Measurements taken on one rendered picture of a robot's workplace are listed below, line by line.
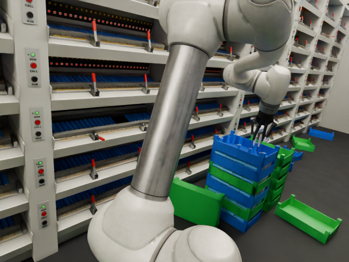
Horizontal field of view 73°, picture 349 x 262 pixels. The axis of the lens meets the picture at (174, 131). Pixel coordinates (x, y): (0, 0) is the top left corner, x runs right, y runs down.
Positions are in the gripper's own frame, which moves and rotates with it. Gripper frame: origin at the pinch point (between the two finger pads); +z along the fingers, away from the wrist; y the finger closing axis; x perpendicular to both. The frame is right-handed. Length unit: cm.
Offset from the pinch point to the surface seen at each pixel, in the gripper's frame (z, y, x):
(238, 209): 31.8, -2.6, -24.0
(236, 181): 18.4, -6.5, -15.3
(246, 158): 4.6, -4.0, -10.5
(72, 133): -21, -79, -40
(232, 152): 6.0, -11.6, -6.4
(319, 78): 74, 94, 227
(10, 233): 7, -94, -75
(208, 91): -6.2, -31.8, 29.4
